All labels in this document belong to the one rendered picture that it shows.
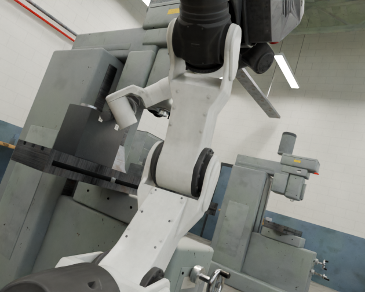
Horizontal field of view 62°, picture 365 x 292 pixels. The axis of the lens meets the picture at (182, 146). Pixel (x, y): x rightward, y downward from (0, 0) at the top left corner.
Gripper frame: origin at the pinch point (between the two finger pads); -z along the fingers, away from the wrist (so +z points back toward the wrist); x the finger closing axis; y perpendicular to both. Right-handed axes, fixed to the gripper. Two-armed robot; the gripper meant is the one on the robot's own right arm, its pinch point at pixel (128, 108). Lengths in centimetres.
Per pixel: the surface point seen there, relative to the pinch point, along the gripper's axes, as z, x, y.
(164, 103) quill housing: -21.4, 12.1, -10.0
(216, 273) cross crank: 23, -21, -67
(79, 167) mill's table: 19.0, -26.0, -2.9
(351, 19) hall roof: -620, 484, -205
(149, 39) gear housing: -42, 31, 19
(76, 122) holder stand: 14.5, -15.6, 8.9
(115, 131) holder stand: 3.7, -10.4, -2.9
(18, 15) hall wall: -397, -45, 249
